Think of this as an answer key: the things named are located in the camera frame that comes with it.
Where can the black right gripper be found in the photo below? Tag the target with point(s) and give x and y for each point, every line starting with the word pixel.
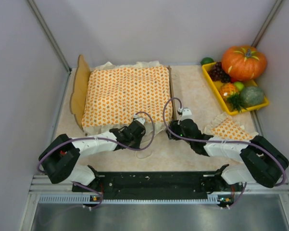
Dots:
pixel 180 130

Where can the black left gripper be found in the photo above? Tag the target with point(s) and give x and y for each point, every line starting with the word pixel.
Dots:
pixel 136 130

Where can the wooden pet bed frame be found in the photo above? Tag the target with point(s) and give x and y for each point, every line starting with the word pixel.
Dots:
pixel 79 91

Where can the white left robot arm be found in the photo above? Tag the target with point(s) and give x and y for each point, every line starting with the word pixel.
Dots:
pixel 60 159

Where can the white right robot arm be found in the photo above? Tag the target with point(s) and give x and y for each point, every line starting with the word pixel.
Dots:
pixel 260 161

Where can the duck print pillow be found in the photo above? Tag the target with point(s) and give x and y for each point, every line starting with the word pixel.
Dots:
pixel 224 127

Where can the yellow plastic tray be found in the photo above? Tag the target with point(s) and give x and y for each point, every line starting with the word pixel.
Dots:
pixel 215 87

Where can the orange pineapple toy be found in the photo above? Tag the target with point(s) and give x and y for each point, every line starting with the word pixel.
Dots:
pixel 231 95

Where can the dark purple grape bunch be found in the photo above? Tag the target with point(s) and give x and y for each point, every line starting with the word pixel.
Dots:
pixel 216 73

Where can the red tomato under pumpkin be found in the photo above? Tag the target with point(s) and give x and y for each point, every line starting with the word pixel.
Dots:
pixel 233 80

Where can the dark green lime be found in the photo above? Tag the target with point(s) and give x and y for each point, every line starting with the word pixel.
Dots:
pixel 207 60

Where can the green melon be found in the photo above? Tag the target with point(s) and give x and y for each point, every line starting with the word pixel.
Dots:
pixel 252 96

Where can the orange pumpkin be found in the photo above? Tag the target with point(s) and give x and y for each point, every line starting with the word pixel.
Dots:
pixel 243 63

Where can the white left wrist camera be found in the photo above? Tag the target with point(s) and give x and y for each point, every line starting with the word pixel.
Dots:
pixel 139 119

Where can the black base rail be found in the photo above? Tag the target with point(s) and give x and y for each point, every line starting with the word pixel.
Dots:
pixel 161 185

